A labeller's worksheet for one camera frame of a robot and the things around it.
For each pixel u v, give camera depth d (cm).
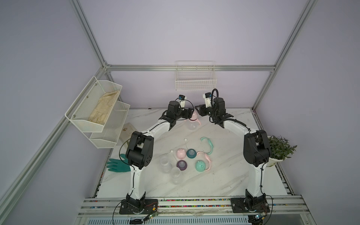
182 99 83
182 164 86
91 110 78
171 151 93
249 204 66
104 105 81
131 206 66
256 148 54
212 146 95
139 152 54
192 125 107
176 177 84
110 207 75
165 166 84
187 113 84
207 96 84
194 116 93
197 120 98
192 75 95
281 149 76
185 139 101
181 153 90
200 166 84
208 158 86
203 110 85
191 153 91
